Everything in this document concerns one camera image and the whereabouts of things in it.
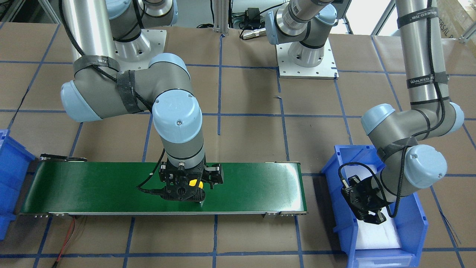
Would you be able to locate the aluminium profile post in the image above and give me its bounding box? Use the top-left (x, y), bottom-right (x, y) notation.
top-left (212, 0), bottom-right (231, 36)

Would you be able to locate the green conveyor belt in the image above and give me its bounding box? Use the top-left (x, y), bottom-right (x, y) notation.
top-left (19, 161), bottom-right (308, 217)

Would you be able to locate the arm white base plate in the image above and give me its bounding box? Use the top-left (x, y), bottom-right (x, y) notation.
top-left (115, 29), bottom-right (167, 70)
top-left (275, 40), bottom-right (339, 79)

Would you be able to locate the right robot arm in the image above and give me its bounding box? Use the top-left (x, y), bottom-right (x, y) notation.
top-left (58, 0), bottom-right (224, 202)

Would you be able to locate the blue destination bin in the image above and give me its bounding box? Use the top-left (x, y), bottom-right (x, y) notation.
top-left (0, 129), bottom-right (35, 240)

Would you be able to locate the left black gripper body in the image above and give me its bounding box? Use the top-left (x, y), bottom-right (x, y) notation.
top-left (341, 176), bottom-right (389, 222)

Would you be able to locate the blue bin with buttons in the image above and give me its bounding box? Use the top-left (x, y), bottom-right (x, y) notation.
top-left (321, 145), bottom-right (429, 268)

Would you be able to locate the black power adapter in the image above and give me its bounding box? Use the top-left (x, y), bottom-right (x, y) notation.
top-left (244, 7), bottom-right (261, 27)

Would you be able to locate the red black wire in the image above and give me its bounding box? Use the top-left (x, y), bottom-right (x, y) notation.
top-left (53, 215), bottom-right (76, 268)

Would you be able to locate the white foam pad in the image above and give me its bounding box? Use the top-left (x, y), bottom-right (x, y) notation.
top-left (342, 166), bottom-right (401, 250)

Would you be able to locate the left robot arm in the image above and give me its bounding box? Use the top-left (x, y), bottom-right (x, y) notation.
top-left (265, 0), bottom-right (464, 224)

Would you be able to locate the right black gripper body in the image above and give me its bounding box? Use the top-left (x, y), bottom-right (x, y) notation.
top-left (159, 158), bottom-right (206, 202)

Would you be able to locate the yellow push button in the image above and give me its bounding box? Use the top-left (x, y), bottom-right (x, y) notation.
top-left (189, 179), bottom-right (203, 189)

